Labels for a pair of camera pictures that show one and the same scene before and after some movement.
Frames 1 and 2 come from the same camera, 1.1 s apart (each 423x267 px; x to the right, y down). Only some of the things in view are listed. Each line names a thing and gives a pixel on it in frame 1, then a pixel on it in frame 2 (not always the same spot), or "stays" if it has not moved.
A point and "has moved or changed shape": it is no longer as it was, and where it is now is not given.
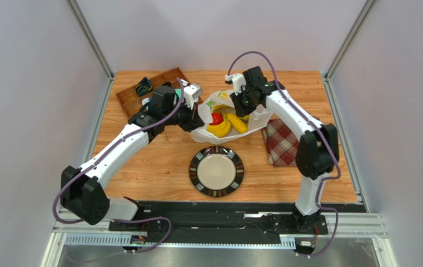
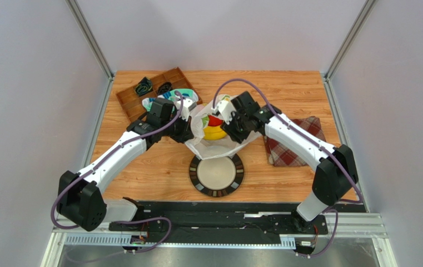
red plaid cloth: [282, 143] stays
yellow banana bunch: [222, 129] has moved or changed shape
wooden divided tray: [132, 103] stays
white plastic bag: [221, 100] has moved or changed shape
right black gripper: [239, 109] -> [234, 127]
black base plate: [220, 219] stays
